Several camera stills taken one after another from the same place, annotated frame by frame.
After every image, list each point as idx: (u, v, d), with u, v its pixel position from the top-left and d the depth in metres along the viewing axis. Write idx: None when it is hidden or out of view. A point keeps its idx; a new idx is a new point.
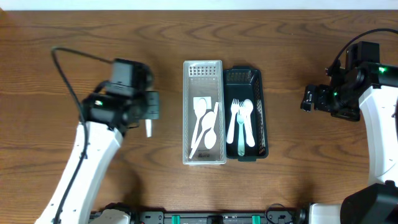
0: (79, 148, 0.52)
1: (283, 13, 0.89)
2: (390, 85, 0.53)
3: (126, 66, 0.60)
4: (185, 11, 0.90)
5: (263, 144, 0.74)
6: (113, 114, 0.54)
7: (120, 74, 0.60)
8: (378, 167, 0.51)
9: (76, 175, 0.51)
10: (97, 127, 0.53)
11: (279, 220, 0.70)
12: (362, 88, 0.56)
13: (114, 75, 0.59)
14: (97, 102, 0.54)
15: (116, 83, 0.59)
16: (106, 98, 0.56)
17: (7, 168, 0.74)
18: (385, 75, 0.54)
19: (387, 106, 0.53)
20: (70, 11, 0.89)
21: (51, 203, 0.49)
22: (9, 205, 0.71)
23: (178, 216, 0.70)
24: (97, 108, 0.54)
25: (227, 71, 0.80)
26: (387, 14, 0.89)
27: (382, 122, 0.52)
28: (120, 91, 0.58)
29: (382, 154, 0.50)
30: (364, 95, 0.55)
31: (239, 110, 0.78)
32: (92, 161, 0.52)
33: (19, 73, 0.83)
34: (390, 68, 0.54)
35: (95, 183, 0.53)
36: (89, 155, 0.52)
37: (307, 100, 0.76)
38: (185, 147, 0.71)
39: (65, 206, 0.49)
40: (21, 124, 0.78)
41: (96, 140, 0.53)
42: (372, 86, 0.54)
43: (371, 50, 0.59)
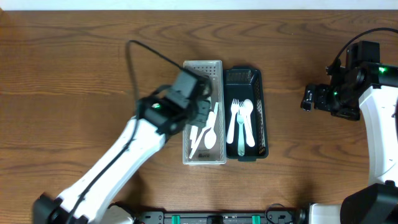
0: (125, 140, 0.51)
1: (284, 12, 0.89)
2: (390, 86, 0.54)
3: (192, 77, 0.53)
4: (185, 10, 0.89)
5: (263, 144, 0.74)
6: (163, 123, 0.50)
7: (183, 82, 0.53)
8: (378, 167, 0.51)
9: (114, 163, 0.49)
10: (146, 130, 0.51)
11: (279, 220, 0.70)
12: (362, 88, 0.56)
13: (180, 81, 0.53)
14: (154, 104, 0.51)
15: (176, 90, 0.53)
16: (162, 104, 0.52)
17: (7, 168, 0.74)
18: (385, 75, 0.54)
19: (387, 106, 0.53)
20: (69, 10, 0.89)
21: (84, 178, 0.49)
22: (10, 205, 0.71)
23: (178, 216, 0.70)
24: (150, 111, 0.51)
25: (227, 71, 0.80)
26: (387, 14, 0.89)
27: (382, 122, 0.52)
28: (176, 100, 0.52)
29: (382, 154, 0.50)
30: (364, 94, 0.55)
31: (239, 110, 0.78)
32: (132, 157, 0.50)
33: (18, 73, 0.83)
34: (390, 68, 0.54)
35: (125, 178, 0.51)
36: (132, 149, 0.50)
37: (307, 99, 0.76)
38: (185, 146, 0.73)
39: (94, 187, 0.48)
40: (22, 124, 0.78)
41: (142, 138, 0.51)
42: (372, 86, 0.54)
43: (371, 50, 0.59)
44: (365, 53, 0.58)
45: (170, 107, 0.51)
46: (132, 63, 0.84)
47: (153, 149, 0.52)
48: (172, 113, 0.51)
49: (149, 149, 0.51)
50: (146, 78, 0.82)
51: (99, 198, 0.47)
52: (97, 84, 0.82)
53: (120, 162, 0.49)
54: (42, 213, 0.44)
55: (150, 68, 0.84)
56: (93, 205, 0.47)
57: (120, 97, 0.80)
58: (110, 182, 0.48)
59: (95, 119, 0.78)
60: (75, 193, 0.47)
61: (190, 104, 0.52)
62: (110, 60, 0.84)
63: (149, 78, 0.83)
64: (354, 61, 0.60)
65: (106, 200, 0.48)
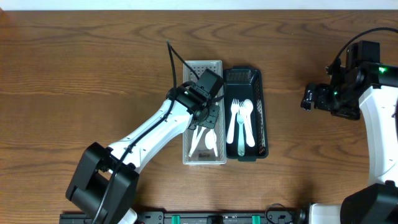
0: (162, 112, 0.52)
1: (284, 12, 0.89)
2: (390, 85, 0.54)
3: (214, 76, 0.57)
4: (185, 10, 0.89)
5: (263, 144, 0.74)
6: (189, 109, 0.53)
7: (206, 79, 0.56)
8: (378, 168, 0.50)
9: (155, 129, 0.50)
10: (178, 114, 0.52)
11: (279, 220, 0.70)
12: (362, 88, 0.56)
13: (206, 76, 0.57)
14: (184, 92, 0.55)
15: (199, 86, 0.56)
16: (190, 94, 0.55)
17: (7, 168, 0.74)
18: (385, 75, 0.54)
19: (387, 106, 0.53)
20: (69, 10, 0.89)
21: (127, 137, 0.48)
22: (9, 205, 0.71)
23: (178, 216, 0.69)
24: (183, 97, 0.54)
25: (227, 71, 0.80)
26: (387, 13, 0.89)
27: (382, 122, 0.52)
28: (199, 93, 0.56)
29: (382, 153, 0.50)
30: (365, 95, 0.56)
31: (239, 109, 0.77)
32: (170, 126, 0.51)
33: (18, 73, 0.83)
34: (390, 68, 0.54)
35: (160, 145, 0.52)
36: (170, 119, 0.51)
37: (307, 99, 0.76)
38: (185, 146, 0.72)
39: (138, 145, 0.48)
40: (21, 124, 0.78)
41: (176, 115, 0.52)
42: (372, 86, 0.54)
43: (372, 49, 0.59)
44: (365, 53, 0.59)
45: (196, 99, 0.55)
46: (132, 63, 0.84)
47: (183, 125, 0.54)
48: (199, 102, 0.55)
49: (182, 124, 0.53)
50: (145, 78, 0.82)
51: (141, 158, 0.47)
52: (97, 84, 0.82)
53: (161, 128, 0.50)
54: (94, 157, 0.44)
55: (150, 68, 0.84)
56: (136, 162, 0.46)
57: (120, 97, 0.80)
58: (150, 144, 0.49)
59: (94, 119, 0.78)
60: (121, 147, 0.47)
61: (211, 98, 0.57)
62: (110, 60, 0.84)
63: (149, 77, 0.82)
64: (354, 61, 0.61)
65: (144, 162, 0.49)
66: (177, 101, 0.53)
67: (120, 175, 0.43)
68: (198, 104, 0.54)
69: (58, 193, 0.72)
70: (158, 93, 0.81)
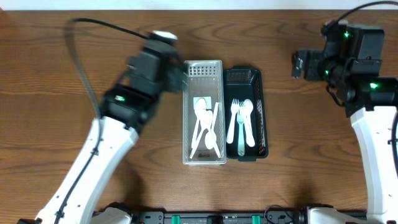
0: (93, 143, 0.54)
1: (284, 12, 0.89)
2: (382, 104, 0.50)
3: (151, 56, 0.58)
4: (185, 10, 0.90)
5: (263, 144, 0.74)
6: (132, 113, 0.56)
7: (145, 65, 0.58)
8: (377, 205, 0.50)
9: (85, 172, 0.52)
10: (114, 126, 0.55)
11: (279, 220, 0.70)
12: (353, 107, 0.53)
13: (139, 63, 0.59)
14: (117, 97, 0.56)
15: (138, 74, 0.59)
16: (127, 94, 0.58)
17: (7, 168, 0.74)
18: (376, 93, 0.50)
19: (382, 131, 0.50)
20: (70, 10, 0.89)
21: (58, 194, 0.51)
22: (9, 205, 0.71)
23: (178, 216, 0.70)
24: (117, 104, 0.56)
25: (227, 71, 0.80)
26: (387, 14, 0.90)
27: (377, 152, 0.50)
28: (142, 84, 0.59)
29: (380, 190, 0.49)
30: (357, 114, 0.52)
31: (239, 110, 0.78)
32: (104, 158, 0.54)
33: (18, 73, 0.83)
34: (382, 86, 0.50)
35: (99, 186, 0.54)
36: (101, 150, 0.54)
37: (296, 66, 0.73)
38: (185, 146, 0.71)
39: (70, 203, 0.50)
40: (22, 124, 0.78)
41: (110, 135, 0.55)
42: (365, 107, 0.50)
43: (372, 43, 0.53)
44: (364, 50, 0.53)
45: (139, 95, 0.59)
46: None
47: (122, 147, 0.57)
48: (140, 99, 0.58)
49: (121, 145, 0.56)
50: None
51: (78, 214, 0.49)
52: (97, 84, 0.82)
53: (92, 166, 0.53)
54: None
55: None
56: (73, 223, 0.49)
57: None
58: (84, 193, 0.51)
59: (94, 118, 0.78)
60: (53, 210, 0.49)
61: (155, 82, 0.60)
62: (110, 60, 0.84)
63: None
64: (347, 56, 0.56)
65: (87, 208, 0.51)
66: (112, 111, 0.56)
67: None
68: (137, 104, 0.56)
69: None
70: None
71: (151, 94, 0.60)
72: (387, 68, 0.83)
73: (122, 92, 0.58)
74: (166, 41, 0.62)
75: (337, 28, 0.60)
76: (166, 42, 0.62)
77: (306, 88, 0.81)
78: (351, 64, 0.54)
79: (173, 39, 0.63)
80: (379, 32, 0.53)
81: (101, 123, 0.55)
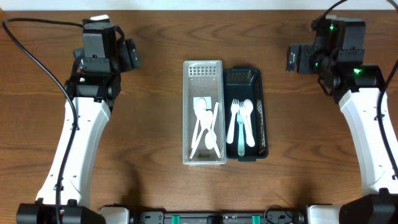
0: (70, 122, 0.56)
1: (284, 13, 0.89)
2: (367, 86, 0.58)
3: (96, 35, 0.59)
4: (185, 11, 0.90)
5: (262, 144, 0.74)
6: (99, 89, 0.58)
7: (93, 45, 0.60)
8: (370, 177, 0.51)
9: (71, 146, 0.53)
10: (87, 102, 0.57)
11: (279, 220, 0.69)
12: (341, 91, 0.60)
13: (87, 42, 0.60)
14: (80, 79, 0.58)
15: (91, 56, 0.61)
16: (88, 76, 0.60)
17: (7, 168, 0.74)
18: (360, 77, 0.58)
19: (368, 109, 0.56)
20: (70, 11, 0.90)
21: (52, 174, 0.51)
22: (9, 205, 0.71)
23: (178, 216, 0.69)
24: (81, 86, 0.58)
25: (227, 71, 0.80)
26: (387, 14, 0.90)
27: (365, 126, 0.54)
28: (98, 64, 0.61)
29: (372, 160, 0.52)
30: (344, 99, 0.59)
31: (239, 110, 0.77)
32: (84, 130, 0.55)
33: (18, 73, 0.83)
34: (364, 71, 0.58)
35: (91, 157, 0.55)
36: (81, 125, 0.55)
37: (290, 61, 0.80)
38: (185, 146, 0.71)
39: (66, 176, 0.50)
40: (22, 124, 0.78)
41: (86, 109, 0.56)
42: (350, 90, 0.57)
43: (354, 32, 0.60)
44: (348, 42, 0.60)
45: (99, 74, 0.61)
46: None
47: (99, 119, 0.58)
48: (101, 77, 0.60)
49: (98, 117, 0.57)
50: (145, 78, 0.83)
51: (74, 185, 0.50)
52: None
53: (76, 140, 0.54)
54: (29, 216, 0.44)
55: (151, 68, 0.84)
56: (73, 193, 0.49)
57: (120, 96, 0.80)
58: (76, 165, 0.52)
59: None
60: (51, 188, 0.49)
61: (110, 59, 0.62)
62: None
63: (148, 77, 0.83)
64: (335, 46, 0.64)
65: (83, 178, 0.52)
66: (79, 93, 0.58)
67: (66, 214, 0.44)
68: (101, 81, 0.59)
69: None
70: (158, 93, 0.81)
71: (110, 70, 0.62)
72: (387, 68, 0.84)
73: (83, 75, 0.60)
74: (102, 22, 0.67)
75: (323, 23, 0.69)
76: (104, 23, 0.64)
77: (306, 88, 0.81)
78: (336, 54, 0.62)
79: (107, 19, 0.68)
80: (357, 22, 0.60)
81: (74, 104, 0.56)
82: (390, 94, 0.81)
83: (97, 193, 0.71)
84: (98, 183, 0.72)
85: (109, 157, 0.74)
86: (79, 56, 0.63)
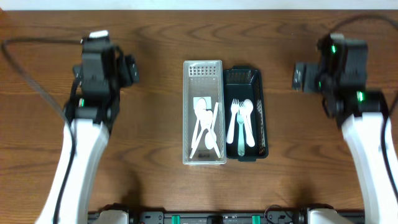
0: (69, 147, 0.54)
1: (284, 12, 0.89)
2: (372, 111, 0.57)
3: (95, 56, 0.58)
4: (185, 10, 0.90)
5: (263, 144, 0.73)
6: (97, 112, 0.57)
7: (92, 67, 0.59)
8: (374, 213, 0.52)
9: (69, 176, 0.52)
10: (84, 126, 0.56)
11: (279, 220, 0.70)
12: (344, 117, 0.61)
13: (86, 63, 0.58)
14: (79, 102, 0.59)
15: (91, 78, 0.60)
16: (88, 99, 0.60)
17: (7, 168, 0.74)
18: (364, 102, 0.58)
19: (374, 141, 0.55)
20: (69, 10, 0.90)
21: (48, 204, 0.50)
22: (9, 205, 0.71)
23: (178, 216, 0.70)
24: (80, 110, 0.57)
25: (227, 71, 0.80)
26: (387, 14, 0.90)
27: (370, 160, 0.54)
28: (97, 86, 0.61)
29: (376, 196, 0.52)
30: (348, 124, 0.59)
31: (239, 110, 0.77)
32: (83, 159, 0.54)
33: (18, 73, 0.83)
34: (367, 96, 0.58)
35: (87, 186, 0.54)
36: (78, 153, 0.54)
37: (296, 79, 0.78)
38: (185, 146, 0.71)
39: (62, 208, 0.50)
40: (21, 123, 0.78)
41: (83, 135, 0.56)
42: (354, 115, 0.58)
43: (356, 55, 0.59)
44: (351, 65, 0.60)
45: (97, 97, 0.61)
46: None
47: (97, 145, 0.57)
48: (100, 100, 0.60)
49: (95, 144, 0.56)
50: (145, 78, 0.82)
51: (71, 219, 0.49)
52: None
53: (74, 168, 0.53)
54: None
55: (151, 68, 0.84)
56: None
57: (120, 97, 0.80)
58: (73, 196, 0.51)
59: None
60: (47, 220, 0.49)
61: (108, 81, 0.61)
62: None
63: (148, 77, 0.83)
64: (337, 68, 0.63)
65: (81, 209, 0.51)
66: (76, 116, 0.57)
67: None
68: (100, 104, 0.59)
69: None
70: (158, 93, 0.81)
71: (109, 93, 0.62)
72: (387, 68, 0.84)
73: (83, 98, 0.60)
74: (102, 38, 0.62)
75: (329, 42, 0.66)
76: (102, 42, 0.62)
77: None
78: (339, 78, 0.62)
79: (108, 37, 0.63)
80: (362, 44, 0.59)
81: (72, 129, 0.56)
82: (390, 94, 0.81)
83: (97, 193, 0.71)
84: (98, 183, 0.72)
85: (109, 157, 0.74)
86: (79, 78, 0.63)
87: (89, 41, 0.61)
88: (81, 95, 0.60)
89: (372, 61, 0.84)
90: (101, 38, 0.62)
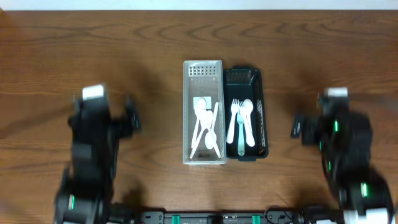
0: None
1: (284, 13, 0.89)
2: (376, 206, 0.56)
3: (84, 146, 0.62)
4: (185, 10, 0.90)
5: (262, 144, 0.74)
6: (91, 206, 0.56)
7: (81, 155, 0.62)
8: None
9: None
10: (76, 218, 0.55)
11: (279, 220, 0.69)
12: (346, 207, 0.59)
13: (78, 147, 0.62)
14: (70, 195, 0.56)
15: (79, 168, 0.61)
16: (79, 186, 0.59)
17: (6, 168, 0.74)
18: (367, 196, 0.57)
19: None
20: (69, 10, 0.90)
21: None
22: (9, 205, 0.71)
23: (178, 216, 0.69)
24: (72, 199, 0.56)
25: (227, 71, 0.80)
26: (387, 14, 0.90)
27: None
28: (87, 174, 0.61)
29: None
30: (351, 213, 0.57)
31: (239, 109, 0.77)
32: None
33: (18, 73, 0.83)
34: (370, 193, 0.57)
35: None
36: None
37: (296, 128, 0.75)
38: (185, 146, 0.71)
39: None
40: (21, 124, 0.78)
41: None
42: (357, 211, 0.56)
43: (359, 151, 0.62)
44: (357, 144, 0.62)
45: (89, 185, 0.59)
46: (132, 64, 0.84)
47: None
48: (94, 190, 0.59)
49: None
50: (145, 78, 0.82)
51: None
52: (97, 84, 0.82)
53: None
54: None
55: (151, 68, 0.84)
56: None
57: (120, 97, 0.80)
58: None
59: None
60: None
61: (99, 174, 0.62)
62: (110, 61, 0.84)
63: (148, 78, 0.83)
64: (342, 152, 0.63)
65: None
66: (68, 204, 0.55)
67: None
68: (92, 193, 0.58)
69: None
70: (158, 93, 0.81)
71: (101, 181, 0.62)
72: (388, 68, 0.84)
73: (73, 180, 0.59)
74: (97, 100, 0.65)
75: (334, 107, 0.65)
76: (96, 109, 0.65)
77: (306, 88, 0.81)
78: (342, 163, 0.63)
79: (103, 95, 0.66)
80: (364, 154, 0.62)
81: None
82: (390, 94, 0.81)
83: None
84: None
85: None
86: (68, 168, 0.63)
87: (88, 125, 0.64)
88: (73, 177, 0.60)
89: (373, 61, 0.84)
90: (96, 100, 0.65)
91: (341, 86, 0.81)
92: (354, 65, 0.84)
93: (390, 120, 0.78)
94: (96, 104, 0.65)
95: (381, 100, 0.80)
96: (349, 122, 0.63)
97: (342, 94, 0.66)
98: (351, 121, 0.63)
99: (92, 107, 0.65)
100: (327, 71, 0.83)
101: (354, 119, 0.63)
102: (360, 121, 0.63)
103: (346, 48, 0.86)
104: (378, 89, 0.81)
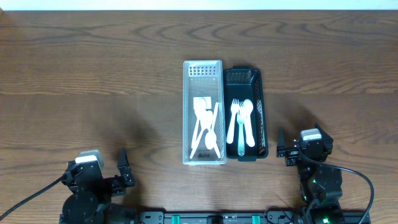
0: None
1: (283, 12, 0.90)
2: None
3: (84, 201, 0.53)
4: (185, 10, 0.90)
5: (262, 144, 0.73)
6: None
7: (81, 202, 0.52)
8: None
9: None
10: None
11: (279, 220, 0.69)
12: None
13: (77, 199, 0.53)
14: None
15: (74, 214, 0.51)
16: None
17: (5, 168, 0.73)
18: None
19: None
20: (70, 11, 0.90)
21: None
22: (9, 205, 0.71)
23: (178, 216, 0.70)
24: None
25: (227, 71, 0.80)
26: (387, 14, 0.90)
27: None
28: None
29: None
30: None
31: (239, 110, 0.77)
32: None
33: (18, 73, 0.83)
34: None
35: None
36: None
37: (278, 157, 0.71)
38: (185, 146, 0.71)
39: None
40: (22, 124, 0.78)
41: None
42: None
43: (329, 201, 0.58)
44: (332, 191, 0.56)
45: None
46: (132, 63, 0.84)
47: None
48: None
49: None
50: (146, 78, 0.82)
51: None
52: (97, 84, 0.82)
53: None
54: None
55: (151, 67, 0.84)
56: None
57: (120, 97, 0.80)
58: None
59: (94, 119, 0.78)
60: None
61: None
62: (109, 60, 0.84)
63: (148, 77, 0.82)
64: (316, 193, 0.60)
65: None
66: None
67: None
68: None
69: (58, 193, 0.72)
70: (158, 93, 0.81)
71: None
72: (387, 68, 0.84)
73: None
74: (90, 165, 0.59)
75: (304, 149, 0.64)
76: (96, 171, 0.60)
77: (305, 88, 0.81)
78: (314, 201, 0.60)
79: (96, 161, 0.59)
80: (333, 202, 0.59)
81: None
82: (390, 94, 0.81)
83: None
84: None
85: (109, 157, 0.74)
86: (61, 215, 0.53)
87: (79, 201, 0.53)
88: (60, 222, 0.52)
89: (372, 61, 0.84)
90: (89, 165, 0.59)
91: (341, 86, 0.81)
92: (354, 64, 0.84)
93: (390, 120, 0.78)
94: (89, 170, 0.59)
95: (381, 100, 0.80)
96: (324, 182, 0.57)
97: (316, 139, 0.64)
98: (328, 182, 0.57)
99: (88, 176, 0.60)
100: (328, 70, 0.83)
101: (332, 183, 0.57)
102: (334, 175, 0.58)
103: (346, 48, 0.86)
104: (378, 89, 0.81)
